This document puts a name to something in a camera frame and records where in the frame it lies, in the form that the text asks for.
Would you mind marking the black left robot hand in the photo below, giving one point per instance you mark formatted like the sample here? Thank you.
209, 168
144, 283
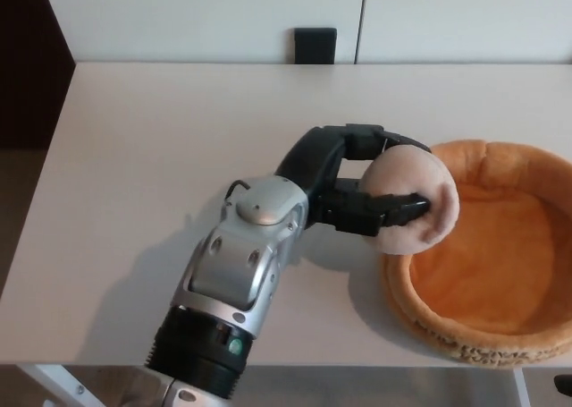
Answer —
313, 156

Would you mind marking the white table leg frame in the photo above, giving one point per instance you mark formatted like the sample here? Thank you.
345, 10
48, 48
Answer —
521, 389

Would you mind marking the peach plush dumpling toy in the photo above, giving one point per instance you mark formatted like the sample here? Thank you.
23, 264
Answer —
402, 174

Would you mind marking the white slanted metal bar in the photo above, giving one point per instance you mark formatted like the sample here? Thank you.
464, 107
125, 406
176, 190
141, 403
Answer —
53, 382

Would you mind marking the black rectangular wall socket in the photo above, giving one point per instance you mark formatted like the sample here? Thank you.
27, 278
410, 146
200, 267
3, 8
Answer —
315, 45

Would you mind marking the orange round plush plate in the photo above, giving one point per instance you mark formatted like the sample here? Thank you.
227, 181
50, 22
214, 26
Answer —
491, 268

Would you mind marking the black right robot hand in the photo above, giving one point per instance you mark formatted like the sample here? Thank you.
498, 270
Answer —
564, 384

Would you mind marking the white cabinet front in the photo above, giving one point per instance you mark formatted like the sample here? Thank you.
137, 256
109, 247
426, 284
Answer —
201, 18

